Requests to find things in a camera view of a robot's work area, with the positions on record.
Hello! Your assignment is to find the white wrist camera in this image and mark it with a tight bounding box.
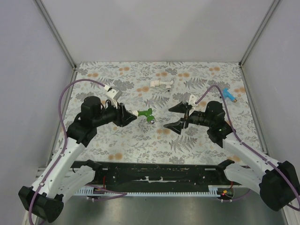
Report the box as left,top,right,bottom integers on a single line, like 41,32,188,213
187,94,197,108
104,85,122,108

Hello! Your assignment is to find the white PVC elbow fitting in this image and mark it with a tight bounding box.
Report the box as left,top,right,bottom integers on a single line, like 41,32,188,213
129,110,138,117

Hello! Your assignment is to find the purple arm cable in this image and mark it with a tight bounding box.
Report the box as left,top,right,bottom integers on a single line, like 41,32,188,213
28,79,128,225
195,84,300,210

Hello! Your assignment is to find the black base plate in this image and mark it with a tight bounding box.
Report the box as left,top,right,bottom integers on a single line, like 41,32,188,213
50,160,244,190

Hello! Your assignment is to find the aluminium right corner post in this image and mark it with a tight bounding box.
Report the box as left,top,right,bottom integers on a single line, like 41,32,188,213
239,0,282,68

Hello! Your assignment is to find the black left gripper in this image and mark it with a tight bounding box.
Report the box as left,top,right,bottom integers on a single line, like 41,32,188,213
93,98,137,128

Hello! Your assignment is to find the green faucet chrome knob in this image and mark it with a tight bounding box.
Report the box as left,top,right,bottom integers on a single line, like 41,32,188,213
138,108,155,124

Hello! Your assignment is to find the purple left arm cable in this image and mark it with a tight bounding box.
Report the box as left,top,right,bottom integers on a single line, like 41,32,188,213
28,79,128,225

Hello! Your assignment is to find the aluminium left corner post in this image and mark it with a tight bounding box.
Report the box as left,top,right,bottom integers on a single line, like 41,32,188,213
34,0,77,69

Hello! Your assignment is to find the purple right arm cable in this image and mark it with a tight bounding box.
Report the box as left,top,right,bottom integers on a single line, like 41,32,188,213
195,84,300,210

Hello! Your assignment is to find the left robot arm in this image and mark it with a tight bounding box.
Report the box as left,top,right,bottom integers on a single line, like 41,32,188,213
18,96,138,223

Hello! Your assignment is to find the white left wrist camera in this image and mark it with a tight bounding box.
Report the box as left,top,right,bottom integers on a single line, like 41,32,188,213
104,85,122,108

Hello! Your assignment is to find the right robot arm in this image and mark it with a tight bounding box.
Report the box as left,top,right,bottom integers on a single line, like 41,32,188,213
164,101,300,211

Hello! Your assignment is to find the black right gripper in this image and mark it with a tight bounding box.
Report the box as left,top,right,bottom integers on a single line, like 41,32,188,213
164,101,213,135

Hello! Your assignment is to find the white slotted cable duct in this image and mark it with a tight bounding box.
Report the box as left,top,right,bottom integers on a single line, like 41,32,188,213
75,185,223,197

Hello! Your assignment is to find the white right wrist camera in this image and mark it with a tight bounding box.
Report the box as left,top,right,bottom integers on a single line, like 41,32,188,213
187,94,197,108

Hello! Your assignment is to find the blue faucet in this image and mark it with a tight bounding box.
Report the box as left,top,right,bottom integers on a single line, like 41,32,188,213
222,88,237,103

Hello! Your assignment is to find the floral patterned table mat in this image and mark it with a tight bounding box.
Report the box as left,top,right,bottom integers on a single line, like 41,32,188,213
64,62,261,165

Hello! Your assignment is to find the white faucet with elbow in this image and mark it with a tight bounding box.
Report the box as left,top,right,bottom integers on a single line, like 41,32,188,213
150,80,174,92

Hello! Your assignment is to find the aluminium corner post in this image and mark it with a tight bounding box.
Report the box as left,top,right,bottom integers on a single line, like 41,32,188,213
239,0,282,68
34,0,77,69

